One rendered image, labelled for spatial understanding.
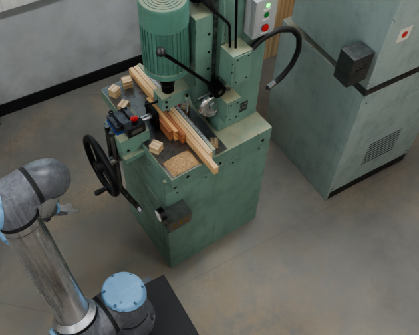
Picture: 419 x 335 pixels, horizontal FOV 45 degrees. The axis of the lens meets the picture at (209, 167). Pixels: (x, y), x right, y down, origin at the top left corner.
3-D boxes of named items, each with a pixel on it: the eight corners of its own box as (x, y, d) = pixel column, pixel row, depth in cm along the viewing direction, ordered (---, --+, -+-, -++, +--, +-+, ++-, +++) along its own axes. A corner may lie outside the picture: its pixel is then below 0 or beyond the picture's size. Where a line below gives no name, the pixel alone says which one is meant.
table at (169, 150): (82, 106, 230) (80, 97, 225) (141, 80, 241) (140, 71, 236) (151, 201, 201) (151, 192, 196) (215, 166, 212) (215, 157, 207)
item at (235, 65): (218, 75, 200) (220, 45, 188) (237, 66, 203) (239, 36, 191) (231, 88, 196) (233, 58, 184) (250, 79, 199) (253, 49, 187)
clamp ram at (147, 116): (134, 121, 217) (132, 107, 210) (149, 114, 219) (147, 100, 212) (144, 135, 213) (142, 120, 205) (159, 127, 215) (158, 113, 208)
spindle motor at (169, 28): (135, 62, 197) (126, -9, 172) (173, 46, 203) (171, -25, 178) (158, 89, 188) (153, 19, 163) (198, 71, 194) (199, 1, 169)
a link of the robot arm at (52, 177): (59, 140, 141) (46, 191, 202) (18, 163, 136) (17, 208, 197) (83, 174, 141) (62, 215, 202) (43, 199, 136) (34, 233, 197)
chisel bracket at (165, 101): (153, 104, 212) (152, 90, 205) (181, 91, 217) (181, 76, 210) (163, 115, 209) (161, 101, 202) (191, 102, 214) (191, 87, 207)
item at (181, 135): (151, 106, 223) (149, 98, 219) (154, 104, 224) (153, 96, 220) (182, 143, 211) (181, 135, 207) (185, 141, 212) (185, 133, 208)
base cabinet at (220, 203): (129, 210, 296) (114, 130, 239) (211, 166, 317) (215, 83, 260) (170, 269, 275) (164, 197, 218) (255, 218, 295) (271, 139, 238)
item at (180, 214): (159, 221, 230) (158, 211, 224) (182, 208, 235) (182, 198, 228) (169, 234, 226) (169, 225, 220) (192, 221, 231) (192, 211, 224)
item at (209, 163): (129, 74, 235) (128, 68, 231) (133, 73, 235) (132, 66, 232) (213, 175, 202) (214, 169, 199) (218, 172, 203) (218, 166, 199)
